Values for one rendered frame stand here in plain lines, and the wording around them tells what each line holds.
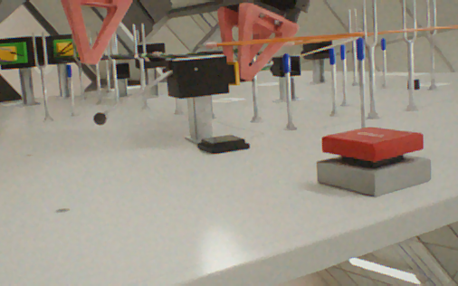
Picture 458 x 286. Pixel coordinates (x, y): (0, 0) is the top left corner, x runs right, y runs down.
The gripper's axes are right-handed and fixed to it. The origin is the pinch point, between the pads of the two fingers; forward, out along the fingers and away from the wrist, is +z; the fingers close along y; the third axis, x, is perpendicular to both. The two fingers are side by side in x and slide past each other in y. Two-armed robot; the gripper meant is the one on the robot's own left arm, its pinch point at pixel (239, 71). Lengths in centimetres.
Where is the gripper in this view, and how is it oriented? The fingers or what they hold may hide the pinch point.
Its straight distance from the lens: 64.1
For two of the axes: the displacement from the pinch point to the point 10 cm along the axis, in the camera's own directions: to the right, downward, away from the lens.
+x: -8.8, -3.0, -3.7
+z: -3.2, 9.5, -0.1
